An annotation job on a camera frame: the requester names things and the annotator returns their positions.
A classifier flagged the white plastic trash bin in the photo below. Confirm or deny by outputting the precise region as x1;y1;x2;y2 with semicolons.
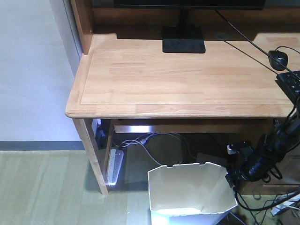
148;162;237;225

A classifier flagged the white power strip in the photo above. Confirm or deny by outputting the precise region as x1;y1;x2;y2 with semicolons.
107;149;124;186

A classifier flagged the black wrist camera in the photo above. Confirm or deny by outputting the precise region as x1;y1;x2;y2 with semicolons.
227;141;253;157

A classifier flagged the grey cable under desk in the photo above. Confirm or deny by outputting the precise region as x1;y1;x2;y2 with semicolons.
112;132;191;165

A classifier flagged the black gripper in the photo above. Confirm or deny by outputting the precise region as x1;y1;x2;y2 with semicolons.
225;150;276;188

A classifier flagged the black keyboard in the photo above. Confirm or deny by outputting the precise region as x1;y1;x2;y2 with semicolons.
276;72;300;104

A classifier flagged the cable clutter on floor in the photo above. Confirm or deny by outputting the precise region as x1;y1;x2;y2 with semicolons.
234;187;300;225

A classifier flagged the light wooden desk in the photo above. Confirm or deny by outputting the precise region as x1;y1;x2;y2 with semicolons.
65;0;292;195

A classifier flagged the black computer mouse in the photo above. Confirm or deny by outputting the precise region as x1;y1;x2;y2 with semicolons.
268;50;288;71

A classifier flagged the black monitor cable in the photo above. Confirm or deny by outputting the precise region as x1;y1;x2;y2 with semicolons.
215;9;300;80

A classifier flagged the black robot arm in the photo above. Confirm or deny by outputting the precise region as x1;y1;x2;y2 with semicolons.
225;97;300;188

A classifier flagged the black computer monitor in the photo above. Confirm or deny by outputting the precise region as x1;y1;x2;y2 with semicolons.
113;0;265;53

